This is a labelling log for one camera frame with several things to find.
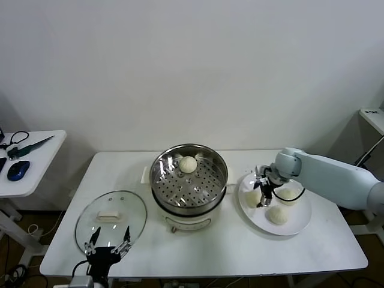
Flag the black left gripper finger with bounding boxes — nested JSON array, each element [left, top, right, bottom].
[[111, 225, 133, 256], [83, 226, 102, 256]]

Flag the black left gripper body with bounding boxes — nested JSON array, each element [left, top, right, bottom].
[[86, 245, 122, 283]]

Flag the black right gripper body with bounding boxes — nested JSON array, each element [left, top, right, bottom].
[[259, 179, 273, 197]]

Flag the white steamed baozi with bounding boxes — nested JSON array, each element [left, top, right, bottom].
[[179, 155, 198, 174], [266, 206, 289, 226], [275, 188, 299, 206], [245, 190, 263, 208]]

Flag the round glass pot lid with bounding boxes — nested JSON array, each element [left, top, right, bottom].
[[74, 190, 148, 256]]

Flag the stainless steel steamer basket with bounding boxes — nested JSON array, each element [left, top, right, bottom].
[[140, 143, 237, 212]]

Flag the round white plate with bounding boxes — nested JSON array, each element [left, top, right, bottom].
[[238, 170, 313, 236]]

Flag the white electric pot base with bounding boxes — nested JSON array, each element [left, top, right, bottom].
[[143, 179, 235, 234]]

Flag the white side table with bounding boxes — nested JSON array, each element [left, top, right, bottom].
[[0, 130, 67, 262]]

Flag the blue computer mouse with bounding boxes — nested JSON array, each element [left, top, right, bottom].
[[7, 160, 31, 182]]

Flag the white shelf stand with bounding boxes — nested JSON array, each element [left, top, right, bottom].
[[349, 107, 384, 238]]

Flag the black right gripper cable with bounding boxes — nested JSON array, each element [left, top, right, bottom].
[[271, 187, 305, 202]]

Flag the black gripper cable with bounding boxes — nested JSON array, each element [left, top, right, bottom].
[[271, 187, 305, 202], [72, 259, 91, 278]]

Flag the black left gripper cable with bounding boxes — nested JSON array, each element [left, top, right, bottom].
[[72, 259, 91, 278]]

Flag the white floor cable coil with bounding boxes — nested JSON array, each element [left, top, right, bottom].
[[27, 223, 45, 238]]

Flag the black floor cables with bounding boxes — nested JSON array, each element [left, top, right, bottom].
[[0, 263, 49, 288]]

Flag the black power cable with plug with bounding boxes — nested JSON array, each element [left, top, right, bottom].
[[355, 152, 370, 167]]

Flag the green handled blade tool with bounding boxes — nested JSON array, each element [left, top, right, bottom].
[[7, 135, 56, 160]]

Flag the white hanging cable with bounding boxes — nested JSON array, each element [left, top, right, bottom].
[[361, 143, 384, 161]]

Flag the black looped cable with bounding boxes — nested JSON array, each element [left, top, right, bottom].
[[0, 131, 30, 151]]

